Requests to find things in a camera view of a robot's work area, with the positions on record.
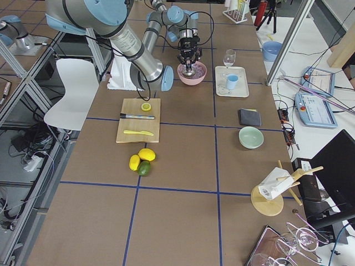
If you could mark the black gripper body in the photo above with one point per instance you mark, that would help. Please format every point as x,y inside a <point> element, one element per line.
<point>188,47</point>

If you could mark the stainless steel scoop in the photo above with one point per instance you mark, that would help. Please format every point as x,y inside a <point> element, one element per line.
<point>188,70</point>

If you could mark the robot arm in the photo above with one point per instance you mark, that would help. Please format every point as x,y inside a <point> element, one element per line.
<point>181,27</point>
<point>109,20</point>

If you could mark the clear ice cubes pile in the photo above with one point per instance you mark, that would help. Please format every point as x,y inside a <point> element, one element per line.
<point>199,72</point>

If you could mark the light blue plastic cup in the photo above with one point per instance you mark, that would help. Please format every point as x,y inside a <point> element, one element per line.
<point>231,81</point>

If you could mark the pink plastic bowl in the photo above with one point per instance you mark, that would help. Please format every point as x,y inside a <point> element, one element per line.
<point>191,82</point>

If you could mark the clear wine glass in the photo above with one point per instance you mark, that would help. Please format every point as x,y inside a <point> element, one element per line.
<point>229,59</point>

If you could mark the cream bear tray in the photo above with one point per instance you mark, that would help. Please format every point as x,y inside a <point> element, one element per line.
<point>240,91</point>

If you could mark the half lemon slice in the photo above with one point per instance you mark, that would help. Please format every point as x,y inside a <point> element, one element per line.
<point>146,107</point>

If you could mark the blue bowl at edge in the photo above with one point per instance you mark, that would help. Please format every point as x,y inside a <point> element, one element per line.
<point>270,50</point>

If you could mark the red cylinder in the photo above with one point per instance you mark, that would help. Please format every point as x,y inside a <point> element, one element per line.
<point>260,12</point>

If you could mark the black tripod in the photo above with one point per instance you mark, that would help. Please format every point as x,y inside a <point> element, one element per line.
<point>271,14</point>

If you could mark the grey folded cloth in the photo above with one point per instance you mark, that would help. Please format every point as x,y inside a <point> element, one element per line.
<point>249,117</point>

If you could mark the steel cylindrical rod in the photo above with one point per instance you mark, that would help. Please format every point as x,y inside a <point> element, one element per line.
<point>132,116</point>

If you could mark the yellow plastic knife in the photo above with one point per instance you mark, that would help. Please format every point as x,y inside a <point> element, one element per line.
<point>148,133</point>

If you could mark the green ceramic bowl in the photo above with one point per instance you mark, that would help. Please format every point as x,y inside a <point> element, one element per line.
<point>251,137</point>

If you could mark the white chair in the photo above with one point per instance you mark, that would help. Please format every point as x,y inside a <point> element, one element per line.
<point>81,84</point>

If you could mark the whole yellow lemon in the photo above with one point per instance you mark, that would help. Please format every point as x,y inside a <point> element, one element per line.
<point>147,154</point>

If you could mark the green lime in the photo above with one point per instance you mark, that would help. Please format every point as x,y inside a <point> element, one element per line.
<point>144,168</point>

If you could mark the blue teach pendant far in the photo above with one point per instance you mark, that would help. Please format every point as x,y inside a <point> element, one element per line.
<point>318,80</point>

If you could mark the blue teach pendant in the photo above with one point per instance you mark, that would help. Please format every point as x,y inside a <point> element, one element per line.
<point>314,112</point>
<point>318,80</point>

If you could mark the blue teach pendant near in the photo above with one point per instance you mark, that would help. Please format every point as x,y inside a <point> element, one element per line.
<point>314,112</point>

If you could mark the white carton on stand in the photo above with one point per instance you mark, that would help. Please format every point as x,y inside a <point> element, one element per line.
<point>275,183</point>

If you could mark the wooden stand with pegs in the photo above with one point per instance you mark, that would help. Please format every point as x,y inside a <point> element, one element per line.
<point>275,206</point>

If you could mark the black monitor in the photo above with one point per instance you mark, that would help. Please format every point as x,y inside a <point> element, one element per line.
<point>337,178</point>

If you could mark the white wire rack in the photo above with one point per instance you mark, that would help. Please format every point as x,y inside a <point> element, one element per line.
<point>236,10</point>

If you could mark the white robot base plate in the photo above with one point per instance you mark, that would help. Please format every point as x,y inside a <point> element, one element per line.
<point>120,75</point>

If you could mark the aluminium frame post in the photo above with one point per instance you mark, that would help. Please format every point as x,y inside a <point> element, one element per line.
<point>301,14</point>

